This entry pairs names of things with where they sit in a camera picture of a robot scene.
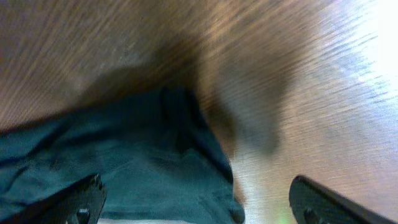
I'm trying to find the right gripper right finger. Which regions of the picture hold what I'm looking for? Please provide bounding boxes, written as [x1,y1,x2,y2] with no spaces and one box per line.
[289,175,396,224]

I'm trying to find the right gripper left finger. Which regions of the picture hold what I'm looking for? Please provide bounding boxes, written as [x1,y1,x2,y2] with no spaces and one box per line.
[1,174,106,224]

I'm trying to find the black Nike t-shirt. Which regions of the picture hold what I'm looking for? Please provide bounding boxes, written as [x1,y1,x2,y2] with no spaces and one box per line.
[1,88,245,223]

